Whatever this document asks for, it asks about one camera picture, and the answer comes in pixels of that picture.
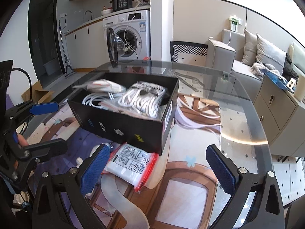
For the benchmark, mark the white blue plush toy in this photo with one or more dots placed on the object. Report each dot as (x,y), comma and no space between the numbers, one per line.
(91,168)

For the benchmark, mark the white packet with red seal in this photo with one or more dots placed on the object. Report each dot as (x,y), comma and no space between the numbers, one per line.
(132,164)

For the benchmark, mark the white paper cup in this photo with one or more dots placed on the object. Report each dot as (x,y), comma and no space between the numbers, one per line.
(299,92)

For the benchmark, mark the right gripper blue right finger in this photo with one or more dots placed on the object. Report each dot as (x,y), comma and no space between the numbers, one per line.
(266,210)

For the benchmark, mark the black electric pressure cooker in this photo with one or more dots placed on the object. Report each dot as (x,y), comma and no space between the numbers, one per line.
(118,5)

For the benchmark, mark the white bowl on counter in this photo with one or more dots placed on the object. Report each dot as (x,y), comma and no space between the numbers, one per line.
(106,12)

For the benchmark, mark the floor mop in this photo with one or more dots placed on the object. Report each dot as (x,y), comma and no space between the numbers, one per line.
(69,71)

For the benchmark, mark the anime printed desk mat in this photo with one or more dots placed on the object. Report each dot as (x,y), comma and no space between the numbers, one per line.
(156,175)

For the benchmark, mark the adidas bag of white laces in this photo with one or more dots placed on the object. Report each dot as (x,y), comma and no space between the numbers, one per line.
(141,100)

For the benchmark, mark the white front-load washing machine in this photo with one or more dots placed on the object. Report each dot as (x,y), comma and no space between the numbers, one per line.
(127,36)

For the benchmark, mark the wall socket with chargers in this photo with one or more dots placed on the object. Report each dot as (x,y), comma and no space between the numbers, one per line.
(234,23)

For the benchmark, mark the brown cardboard box on floor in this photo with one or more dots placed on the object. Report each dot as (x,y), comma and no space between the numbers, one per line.
(39,95)

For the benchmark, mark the blue folder on cabinet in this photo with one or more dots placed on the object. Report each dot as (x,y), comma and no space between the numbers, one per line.
(277,80)

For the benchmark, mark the beige sofa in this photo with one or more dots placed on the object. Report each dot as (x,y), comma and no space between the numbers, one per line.
(226,55)

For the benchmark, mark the beige throw pillow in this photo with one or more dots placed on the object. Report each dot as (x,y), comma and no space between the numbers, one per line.
(250,48)

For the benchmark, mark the black patterned chair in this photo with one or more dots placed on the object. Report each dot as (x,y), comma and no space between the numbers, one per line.
(183,52)

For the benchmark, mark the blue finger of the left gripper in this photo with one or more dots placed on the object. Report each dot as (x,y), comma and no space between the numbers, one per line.
(48,149)
(44,108)

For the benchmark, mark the person's left hand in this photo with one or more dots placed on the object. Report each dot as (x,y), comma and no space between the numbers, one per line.
(22,141)

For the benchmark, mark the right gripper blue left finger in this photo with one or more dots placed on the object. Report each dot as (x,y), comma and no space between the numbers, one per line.
(49,210)

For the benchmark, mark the black cardboard box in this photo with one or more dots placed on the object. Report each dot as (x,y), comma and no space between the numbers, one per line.
(148,135)

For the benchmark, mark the beige drawer cabinet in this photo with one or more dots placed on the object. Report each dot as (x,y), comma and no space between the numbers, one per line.
(282,117)

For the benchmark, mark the grey throw pillow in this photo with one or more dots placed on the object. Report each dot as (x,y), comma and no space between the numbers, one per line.
(268,53)

